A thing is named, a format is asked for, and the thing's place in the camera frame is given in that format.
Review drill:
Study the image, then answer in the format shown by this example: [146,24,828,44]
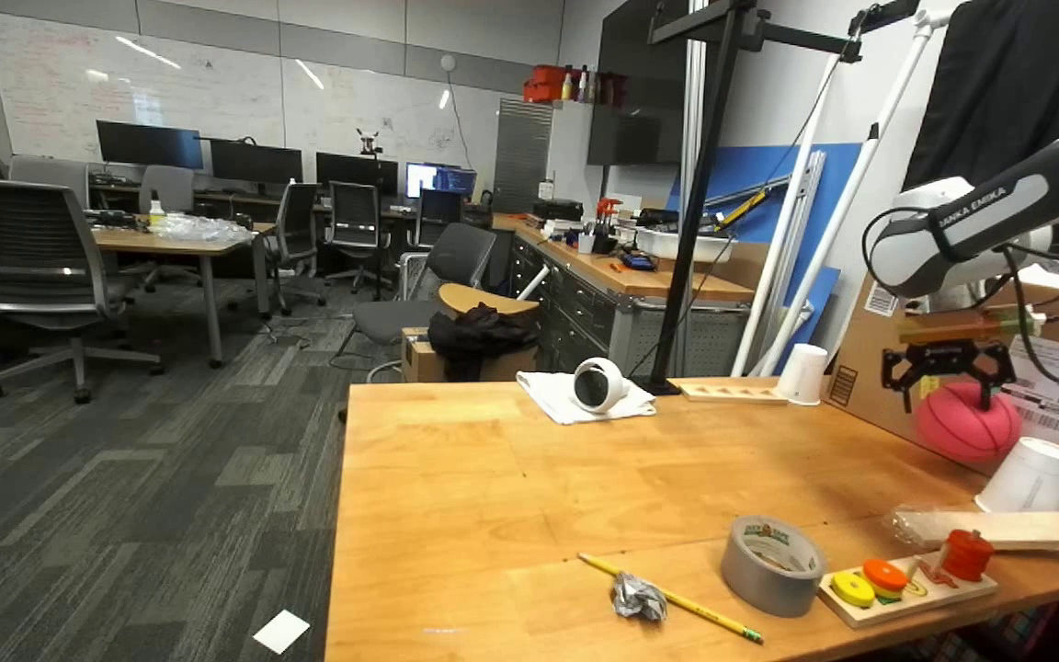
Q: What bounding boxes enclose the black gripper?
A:
[881,341,1015,407]

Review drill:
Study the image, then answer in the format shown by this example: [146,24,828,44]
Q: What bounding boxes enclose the red rubber ball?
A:
[910,380,1023,466]

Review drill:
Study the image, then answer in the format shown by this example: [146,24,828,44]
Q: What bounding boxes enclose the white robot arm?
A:
[861,141,1059,298]

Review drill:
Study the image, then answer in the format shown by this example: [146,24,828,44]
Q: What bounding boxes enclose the brown cardboard box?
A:
[828,288,1059,442]

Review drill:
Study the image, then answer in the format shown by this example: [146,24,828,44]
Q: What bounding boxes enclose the white paper cup near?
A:
[973,437,1059,513]

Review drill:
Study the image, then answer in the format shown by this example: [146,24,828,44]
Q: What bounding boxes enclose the white paper cup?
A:
[973,437,1059,513]
[777,341,828,406]

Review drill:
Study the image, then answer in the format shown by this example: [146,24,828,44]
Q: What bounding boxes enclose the white foam board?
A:
[891,513,1059,553]

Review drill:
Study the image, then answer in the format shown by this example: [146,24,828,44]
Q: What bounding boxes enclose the white paper cup far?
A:
[777,341,828,406]

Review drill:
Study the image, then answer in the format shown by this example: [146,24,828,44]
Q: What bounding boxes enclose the crumpled foil piece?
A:
[610,575,664,626]

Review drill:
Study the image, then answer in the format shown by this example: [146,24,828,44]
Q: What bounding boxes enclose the black vertical stand pole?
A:
[644,0,861,395]

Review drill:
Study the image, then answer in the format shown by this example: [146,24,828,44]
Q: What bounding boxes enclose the yellow pencil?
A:
[582,557,761,644]

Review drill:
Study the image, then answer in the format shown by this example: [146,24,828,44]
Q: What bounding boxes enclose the black bag on stool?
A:
[425,306,535,384]

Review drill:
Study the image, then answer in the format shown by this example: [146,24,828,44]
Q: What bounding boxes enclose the white paper on floor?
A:
[253,612,309,654]

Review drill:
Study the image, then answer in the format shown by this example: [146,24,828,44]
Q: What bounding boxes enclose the wooden office desk left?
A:
[97,222,272,368]

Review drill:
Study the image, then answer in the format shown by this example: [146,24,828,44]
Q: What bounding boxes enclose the grey office chair left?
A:
[0,182,165,406]

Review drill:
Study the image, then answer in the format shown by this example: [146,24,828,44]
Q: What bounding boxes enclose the orange stacked ring discs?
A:
[940,531,993,583]

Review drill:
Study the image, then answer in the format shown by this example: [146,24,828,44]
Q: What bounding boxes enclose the grey duct tape roll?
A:
[722,514,823,619]

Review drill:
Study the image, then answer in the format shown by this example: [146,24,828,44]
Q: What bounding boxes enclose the white round camera device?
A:
[568,356,629,417]

